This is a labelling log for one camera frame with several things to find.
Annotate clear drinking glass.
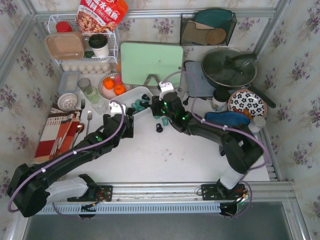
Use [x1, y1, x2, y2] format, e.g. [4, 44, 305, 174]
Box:
[175, 86, 187, 100]

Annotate black capsule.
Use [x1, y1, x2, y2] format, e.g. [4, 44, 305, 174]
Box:
[141, 94, 150, 101]

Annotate white rectangular storage basket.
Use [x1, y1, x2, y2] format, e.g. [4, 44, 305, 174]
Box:
[109, 86, 153, 117]

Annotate teal capsule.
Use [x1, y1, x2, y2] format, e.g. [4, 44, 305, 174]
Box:
[131, 103, 144, 113]

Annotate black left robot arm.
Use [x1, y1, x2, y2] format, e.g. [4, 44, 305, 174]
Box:
[7, 114, 134, 218]

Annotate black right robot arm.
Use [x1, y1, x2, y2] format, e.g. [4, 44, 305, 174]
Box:
[150, 79, 267, 200]

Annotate white perforated small basket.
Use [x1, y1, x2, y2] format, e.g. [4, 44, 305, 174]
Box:
[57, 93, 78, 112]

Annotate teal capsule upright three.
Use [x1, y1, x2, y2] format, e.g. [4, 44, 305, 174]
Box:
[161, 117, 169, 127]

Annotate black capsule middle four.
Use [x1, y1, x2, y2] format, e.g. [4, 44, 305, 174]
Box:
[156, 123, 163, 133]

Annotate fruit plate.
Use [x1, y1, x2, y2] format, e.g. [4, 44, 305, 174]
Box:
[98, 73, 133, 100]

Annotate black fork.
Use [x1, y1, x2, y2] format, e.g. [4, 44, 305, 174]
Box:
[79, 98, 86, 119]

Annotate orange fruit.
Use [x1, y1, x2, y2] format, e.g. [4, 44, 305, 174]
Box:
[113, 84, 127, 96]
[103, 77, 116, 90]

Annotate green glass cup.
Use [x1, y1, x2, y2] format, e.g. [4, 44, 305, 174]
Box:
[84, 86, 101, 104]

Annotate grey plastic cup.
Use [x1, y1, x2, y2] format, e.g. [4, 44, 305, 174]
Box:
[77, 78, 91, 93]

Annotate black lidded printed jar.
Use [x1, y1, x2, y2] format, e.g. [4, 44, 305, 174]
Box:
[211, 87, 231, 112]

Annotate patterned folded cloth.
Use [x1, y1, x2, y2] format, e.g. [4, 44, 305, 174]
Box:
[32, 104, 82, 164]

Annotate green cutting board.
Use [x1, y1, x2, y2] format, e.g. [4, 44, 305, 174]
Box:
[120, 42, 184, 89]

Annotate blue cloth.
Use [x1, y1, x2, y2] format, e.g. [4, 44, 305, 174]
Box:
[204, 111, 250, 126]

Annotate white egg tray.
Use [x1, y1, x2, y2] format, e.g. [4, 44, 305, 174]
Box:
[61, 62, 113, 75]

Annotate black frying pan with lid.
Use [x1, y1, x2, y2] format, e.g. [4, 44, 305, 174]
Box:
[201, 47, 276, 109]

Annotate flower patterned plate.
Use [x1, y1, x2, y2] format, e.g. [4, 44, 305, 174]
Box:
[227, 89, 267, 118]

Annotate white cup black lid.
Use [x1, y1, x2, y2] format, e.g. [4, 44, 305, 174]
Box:
[88, 33, 110, 57]

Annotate white blue bottle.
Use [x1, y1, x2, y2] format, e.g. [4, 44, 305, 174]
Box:
[248, 116, 266, 135]

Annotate black mesh organizer rack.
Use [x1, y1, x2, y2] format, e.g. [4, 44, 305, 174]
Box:
[179, 8, 237, 46]

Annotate brown lidded food container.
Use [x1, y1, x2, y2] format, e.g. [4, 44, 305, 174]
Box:
[45, 31, 86, 61]

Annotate red snack bag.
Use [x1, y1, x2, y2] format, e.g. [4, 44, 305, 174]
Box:
[75, 0, 129, 34]

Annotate red capped jar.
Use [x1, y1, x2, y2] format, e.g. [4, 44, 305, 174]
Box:
[55, 21, 73, 33]

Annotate white wire shelf rack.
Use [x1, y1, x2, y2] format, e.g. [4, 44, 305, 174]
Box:
[46, 13, 120, 63]

